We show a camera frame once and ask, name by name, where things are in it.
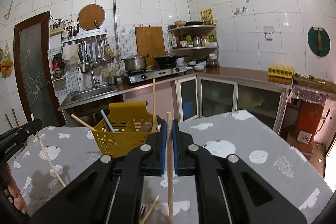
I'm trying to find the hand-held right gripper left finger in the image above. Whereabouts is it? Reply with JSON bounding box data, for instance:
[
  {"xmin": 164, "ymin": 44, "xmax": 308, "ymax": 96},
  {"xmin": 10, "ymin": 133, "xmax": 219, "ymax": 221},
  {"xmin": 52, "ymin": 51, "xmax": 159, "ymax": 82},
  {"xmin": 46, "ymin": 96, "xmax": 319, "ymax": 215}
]
[{"xmin": 30, "ymin": 120, "xmax": 168, "ymax": 224}]

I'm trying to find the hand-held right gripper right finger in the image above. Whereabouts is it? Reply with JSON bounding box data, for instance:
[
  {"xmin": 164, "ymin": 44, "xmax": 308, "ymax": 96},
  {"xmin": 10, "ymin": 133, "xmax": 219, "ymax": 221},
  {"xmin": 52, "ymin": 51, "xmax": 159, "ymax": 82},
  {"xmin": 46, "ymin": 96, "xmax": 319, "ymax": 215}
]
[{"xmin": 171, "ymin": 120, "xmax": 307, "ymax": 224}]

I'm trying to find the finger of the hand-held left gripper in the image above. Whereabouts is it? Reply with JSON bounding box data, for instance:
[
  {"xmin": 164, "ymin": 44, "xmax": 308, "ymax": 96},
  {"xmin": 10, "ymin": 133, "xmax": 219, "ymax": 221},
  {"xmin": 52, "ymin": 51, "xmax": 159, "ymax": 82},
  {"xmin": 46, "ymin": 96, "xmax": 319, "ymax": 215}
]
[{"xmin": 0, "ymin": 118, "xmax": 43, "ymax": 144}]

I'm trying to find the grey scoop green handle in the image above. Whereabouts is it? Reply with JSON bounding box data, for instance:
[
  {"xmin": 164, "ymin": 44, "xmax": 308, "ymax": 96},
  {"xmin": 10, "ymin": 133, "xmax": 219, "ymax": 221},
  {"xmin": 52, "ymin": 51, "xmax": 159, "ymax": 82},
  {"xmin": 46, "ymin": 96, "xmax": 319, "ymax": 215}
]
[{"xmin": 138, "ymin": 122, "xmax": 154, "ymax": 132}]

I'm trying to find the pale bamboo chopstick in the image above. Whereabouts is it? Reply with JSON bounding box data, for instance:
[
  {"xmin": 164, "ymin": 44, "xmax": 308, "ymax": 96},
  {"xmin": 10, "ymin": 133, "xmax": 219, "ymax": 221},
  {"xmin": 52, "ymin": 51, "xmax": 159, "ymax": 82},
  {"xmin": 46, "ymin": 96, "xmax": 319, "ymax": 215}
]
[
  {"xmin": 30, "ymin": 113, "xmax": 67, "ymax": 188},
  {"xmin": 166, "ymin": 112, "xmax": 174, "ymax": 224},
  {"xmin": 71, "ymin": 114, "xmax": 98, "ymax": 132}
]

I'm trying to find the yellow perforated utensil holder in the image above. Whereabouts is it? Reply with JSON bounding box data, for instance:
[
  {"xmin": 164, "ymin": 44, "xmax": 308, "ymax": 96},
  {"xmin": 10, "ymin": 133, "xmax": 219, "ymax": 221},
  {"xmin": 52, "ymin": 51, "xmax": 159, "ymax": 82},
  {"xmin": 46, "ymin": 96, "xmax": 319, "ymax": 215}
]
[{"xmin": 92, "ymin": 101, "xmax": 159, "ymax": 159}]

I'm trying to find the light blue plastic spoon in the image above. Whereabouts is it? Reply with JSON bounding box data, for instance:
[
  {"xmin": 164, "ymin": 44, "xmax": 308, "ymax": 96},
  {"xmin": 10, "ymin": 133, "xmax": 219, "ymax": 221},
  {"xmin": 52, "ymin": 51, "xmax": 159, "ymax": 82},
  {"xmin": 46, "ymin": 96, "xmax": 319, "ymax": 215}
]
[{"xmin": 100, "ymin": 109, "xmax": 115, "ymax": 132}]

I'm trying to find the pile of wooden chopsticks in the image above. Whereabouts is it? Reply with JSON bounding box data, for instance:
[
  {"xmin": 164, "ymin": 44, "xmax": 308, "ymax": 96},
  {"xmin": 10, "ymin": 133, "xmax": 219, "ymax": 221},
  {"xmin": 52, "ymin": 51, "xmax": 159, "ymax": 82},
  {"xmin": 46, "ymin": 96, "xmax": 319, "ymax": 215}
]
[{"xmin": 140, "ymin": 195, "xmax": 160, "ymax": 224}]

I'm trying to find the row of hanging kitchen utensils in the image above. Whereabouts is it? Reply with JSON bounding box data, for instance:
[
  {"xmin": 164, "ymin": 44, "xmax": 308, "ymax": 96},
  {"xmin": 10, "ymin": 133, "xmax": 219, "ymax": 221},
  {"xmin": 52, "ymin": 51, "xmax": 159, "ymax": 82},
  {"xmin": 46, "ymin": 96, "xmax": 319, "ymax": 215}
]
[{"xmin": 79, "ymin": 35, "xmax": 116, "ymax": 73}]

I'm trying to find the person's left hand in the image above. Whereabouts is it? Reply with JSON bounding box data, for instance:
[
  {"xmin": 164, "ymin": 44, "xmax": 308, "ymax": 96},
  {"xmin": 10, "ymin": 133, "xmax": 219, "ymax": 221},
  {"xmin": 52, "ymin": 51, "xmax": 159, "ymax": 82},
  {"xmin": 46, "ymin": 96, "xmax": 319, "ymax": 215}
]
[{"xmin": 0, "ymin": 162, "xmax": 28, "ymax": 214}]

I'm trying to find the brown frosted glass door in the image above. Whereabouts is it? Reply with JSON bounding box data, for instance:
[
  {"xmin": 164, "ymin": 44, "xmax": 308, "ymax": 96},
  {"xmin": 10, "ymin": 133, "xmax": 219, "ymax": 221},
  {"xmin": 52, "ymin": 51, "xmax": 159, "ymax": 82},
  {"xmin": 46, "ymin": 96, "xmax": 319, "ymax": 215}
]
[{"xmin": 14, "ymin": 11, "xmax": 65, "ymax": 128}]

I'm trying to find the grey printed tablecloth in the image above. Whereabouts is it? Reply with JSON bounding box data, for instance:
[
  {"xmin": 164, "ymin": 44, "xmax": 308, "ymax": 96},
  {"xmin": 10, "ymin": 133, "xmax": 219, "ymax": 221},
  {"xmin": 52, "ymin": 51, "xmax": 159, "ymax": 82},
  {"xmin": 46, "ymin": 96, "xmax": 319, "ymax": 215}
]
[{"xmin": 5, "ymin": 109, "xmax": 336, "ymax": 224}]

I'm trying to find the kitchen counter cabinet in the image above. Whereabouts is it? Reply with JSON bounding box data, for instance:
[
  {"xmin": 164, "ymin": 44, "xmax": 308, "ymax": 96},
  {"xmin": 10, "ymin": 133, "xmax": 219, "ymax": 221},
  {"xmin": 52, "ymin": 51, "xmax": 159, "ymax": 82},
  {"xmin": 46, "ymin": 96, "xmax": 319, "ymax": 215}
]
[{"xmin": 58, "ymin": 67, "xmax": 293, "ymax": 135}]

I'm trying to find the yellow hanging plastic bag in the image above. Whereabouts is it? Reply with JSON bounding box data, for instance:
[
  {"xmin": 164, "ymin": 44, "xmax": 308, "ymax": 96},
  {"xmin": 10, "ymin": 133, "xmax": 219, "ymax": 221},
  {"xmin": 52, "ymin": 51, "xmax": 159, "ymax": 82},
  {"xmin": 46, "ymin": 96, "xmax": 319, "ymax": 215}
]
[{"xmin": 0, "ymin": 46, "xmax": 13, "ymax": 79}]

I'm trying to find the red black hanging bag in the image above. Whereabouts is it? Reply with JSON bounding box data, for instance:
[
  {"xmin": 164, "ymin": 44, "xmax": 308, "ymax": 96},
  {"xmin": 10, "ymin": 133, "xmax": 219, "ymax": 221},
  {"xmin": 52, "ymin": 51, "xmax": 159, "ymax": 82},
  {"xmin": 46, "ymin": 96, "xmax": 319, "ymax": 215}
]
[{"xmin": 51, "ymin": 53, "xmax": 66, "ymax": 82}]

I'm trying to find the steel sink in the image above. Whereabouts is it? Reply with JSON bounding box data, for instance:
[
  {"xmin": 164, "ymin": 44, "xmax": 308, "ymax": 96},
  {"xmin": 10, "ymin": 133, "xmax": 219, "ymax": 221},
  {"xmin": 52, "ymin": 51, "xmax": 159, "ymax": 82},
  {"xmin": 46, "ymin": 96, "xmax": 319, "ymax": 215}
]
[{"xmin": 58, "ymin": 84, "xmax": 124, "ymax": 110}]

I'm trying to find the steel gas stove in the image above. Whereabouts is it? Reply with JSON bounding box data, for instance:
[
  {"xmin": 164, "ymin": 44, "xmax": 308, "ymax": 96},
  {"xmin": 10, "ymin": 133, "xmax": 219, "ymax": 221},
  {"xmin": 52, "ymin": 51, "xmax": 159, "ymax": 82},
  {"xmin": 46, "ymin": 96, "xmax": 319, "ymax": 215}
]
[{"xmin": 123, "ymin": 66, "xmax": 188, "ymax": 83}]

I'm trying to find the white hanging cloth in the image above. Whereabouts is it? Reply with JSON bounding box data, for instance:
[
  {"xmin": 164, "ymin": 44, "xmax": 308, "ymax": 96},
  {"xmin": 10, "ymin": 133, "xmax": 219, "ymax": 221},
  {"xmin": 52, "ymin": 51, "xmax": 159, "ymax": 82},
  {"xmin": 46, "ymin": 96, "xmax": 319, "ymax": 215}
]
[{"xmin": 62, "ymin": 44, "xmax": 80, "ymax": 65}]

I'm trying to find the steel faucet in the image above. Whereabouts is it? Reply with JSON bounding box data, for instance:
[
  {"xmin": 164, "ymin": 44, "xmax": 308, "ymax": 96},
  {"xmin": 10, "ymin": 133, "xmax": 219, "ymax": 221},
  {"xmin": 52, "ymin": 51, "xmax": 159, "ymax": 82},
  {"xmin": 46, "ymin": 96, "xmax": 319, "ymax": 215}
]
[{"xmin": 81, "ymin": 55, "xmax": 101, "ymax": 88}]

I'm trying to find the small steel saucepan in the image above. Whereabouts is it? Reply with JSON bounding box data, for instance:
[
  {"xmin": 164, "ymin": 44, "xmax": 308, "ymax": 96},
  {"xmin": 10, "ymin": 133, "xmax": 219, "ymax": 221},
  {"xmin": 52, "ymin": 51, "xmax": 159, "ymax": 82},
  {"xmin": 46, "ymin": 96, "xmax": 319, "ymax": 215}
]
[{"xmin": 103, "ymin": 75, "xmax": 122, "ymax": 85}]

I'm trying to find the black wok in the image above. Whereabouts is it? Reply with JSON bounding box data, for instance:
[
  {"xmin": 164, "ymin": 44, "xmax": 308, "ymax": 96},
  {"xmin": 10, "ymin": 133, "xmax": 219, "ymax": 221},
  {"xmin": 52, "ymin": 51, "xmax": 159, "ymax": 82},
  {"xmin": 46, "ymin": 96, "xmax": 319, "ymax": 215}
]
[{"xmin": 153, "ymin": 54, "xmax": 188, "ymax": 67}]

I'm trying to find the steel pot with lid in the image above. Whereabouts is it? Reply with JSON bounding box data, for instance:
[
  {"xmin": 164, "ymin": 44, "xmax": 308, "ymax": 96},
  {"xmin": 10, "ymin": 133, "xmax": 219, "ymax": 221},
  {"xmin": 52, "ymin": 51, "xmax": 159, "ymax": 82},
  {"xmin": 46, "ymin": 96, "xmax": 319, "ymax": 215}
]
[{"xmin": 121, "ymin": 54, "xmax": 149, "ymax": 72}]

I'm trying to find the glass jar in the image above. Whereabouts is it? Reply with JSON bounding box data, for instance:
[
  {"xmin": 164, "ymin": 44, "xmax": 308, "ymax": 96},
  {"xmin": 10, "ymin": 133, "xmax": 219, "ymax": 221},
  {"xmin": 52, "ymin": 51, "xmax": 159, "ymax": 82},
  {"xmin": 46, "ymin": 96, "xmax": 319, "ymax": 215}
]
[{"xmin": 206, "ymin": 53, "xmax": 219, "ymax": 67}]

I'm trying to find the yellow white electrical box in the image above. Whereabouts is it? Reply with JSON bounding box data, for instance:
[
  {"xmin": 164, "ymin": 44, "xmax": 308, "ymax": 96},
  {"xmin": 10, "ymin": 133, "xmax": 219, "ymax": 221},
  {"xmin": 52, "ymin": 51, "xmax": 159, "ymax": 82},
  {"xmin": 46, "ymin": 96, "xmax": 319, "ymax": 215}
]
[{"xmin": 49, "ymin": 23, "xmax": 66, "ymax": 36}]

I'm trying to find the row of seasoning bottles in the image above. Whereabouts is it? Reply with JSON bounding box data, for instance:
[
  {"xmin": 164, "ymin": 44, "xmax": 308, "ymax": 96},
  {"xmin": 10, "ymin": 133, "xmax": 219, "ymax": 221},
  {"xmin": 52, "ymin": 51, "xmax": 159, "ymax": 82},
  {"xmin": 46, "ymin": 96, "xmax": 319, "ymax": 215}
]
[{"xmin": 170, "ymin": 32, "xmax": 218, "ymax": 48}]

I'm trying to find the steel cutlery cup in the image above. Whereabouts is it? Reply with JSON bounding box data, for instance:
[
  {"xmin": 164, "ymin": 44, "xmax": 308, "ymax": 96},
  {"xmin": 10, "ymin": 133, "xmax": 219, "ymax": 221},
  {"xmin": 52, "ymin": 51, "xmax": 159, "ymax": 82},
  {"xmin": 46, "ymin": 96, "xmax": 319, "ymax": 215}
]
[{"xmin": 67, "ymin": 25, "xmax": 79, "ymax": 39}]

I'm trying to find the rectangular wooden cutting board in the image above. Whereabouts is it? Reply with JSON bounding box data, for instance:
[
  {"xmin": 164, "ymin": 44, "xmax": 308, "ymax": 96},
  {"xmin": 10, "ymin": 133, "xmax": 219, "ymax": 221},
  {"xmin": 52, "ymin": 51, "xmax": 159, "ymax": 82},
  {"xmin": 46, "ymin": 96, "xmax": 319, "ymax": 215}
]
[{"xmin": 135, "ymin": 26, "xmax": 166, "ymax": 60}]

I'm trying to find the steel corner shelf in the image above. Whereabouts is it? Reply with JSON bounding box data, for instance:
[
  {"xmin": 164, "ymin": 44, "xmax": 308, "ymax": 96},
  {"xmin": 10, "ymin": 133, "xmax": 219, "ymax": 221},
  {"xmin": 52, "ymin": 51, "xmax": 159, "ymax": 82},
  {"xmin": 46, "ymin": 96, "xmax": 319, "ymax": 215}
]
[{"xmin": 167, "ymin": 24, "xmax": 219, "ymax": 50}]

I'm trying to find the round wooden board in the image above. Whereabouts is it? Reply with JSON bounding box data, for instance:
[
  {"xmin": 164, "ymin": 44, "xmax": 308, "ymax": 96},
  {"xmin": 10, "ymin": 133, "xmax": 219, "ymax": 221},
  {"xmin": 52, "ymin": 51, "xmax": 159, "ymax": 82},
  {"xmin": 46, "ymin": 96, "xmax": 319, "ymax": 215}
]
[{"xmin": 77, "ymin": 4, "xmax": 106, "ymax": 30}]

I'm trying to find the yellow egg carton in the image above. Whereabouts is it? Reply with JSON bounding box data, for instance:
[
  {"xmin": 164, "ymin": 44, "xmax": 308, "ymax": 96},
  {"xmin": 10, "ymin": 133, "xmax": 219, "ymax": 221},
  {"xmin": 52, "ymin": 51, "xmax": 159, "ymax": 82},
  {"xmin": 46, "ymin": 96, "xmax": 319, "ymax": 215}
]
[{"xmin": 268, "ymin": 64, "xmax": 294, "ymax": 79}]

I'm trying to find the white paper sheet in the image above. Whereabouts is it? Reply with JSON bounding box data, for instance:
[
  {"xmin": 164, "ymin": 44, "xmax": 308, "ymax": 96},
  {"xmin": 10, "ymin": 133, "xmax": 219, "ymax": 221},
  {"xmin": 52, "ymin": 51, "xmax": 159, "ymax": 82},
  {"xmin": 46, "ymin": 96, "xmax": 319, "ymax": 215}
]
[{"xmin": 298, "ymin": 131, "xmax": 313, "ymax": 144}]

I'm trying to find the wooden table plastic cover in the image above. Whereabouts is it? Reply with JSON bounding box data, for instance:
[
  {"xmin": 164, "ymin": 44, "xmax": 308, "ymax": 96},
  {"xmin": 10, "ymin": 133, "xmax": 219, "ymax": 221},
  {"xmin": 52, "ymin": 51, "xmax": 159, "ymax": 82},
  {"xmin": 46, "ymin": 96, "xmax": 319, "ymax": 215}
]
[{"xmin": 287, "ymin": 76, "xmax": 336, "ymax": 153}]

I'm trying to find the steel wall utensil rack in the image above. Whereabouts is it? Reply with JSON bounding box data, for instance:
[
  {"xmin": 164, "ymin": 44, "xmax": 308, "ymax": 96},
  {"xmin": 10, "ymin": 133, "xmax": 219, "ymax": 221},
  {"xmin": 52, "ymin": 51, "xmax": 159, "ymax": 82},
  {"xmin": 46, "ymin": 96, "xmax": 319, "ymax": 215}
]
[{"xmin": 61, "ymin": 28, "xmax": 108, "ymax": 46}]

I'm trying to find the yellow wall poster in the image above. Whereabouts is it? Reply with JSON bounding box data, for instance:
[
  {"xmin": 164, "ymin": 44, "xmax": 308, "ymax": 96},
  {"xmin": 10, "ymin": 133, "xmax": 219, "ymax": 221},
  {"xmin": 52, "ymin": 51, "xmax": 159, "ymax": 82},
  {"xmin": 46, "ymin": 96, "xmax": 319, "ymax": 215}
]
[{"xmin": 200, "ymin": 8, "xmax": 213, "ymax": 25}]

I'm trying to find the white wall socket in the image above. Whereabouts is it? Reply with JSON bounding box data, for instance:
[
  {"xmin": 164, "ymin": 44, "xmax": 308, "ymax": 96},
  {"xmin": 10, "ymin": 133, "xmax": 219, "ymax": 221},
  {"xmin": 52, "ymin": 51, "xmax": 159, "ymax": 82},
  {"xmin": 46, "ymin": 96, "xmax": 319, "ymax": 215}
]
[{"xmin": 263, "ymin": 26, "xmax": 275, "ymax": 41}]

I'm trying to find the grey wall pipe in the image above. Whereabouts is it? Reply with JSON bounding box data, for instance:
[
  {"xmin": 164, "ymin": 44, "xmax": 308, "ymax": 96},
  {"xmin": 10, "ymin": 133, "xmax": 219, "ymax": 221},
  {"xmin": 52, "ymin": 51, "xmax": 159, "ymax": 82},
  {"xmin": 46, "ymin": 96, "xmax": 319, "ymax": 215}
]
[{"xmin": 4, "ymin": 0, "xmax": 122, "ymax": 56}]

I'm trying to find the green round wall board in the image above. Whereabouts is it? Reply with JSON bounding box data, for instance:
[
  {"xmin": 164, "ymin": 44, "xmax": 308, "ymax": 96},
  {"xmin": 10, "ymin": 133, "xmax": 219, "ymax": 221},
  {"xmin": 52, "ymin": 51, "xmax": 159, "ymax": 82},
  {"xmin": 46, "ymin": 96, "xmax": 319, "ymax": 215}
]
[{"xmin": 308, "ymin": 26, "xmax": 331, "ymax": 57}]

